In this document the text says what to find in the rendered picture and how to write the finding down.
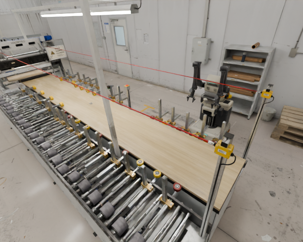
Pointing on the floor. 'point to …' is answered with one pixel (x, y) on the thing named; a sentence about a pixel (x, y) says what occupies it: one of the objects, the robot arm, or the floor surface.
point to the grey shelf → (238, 107)
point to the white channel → (91, 51)
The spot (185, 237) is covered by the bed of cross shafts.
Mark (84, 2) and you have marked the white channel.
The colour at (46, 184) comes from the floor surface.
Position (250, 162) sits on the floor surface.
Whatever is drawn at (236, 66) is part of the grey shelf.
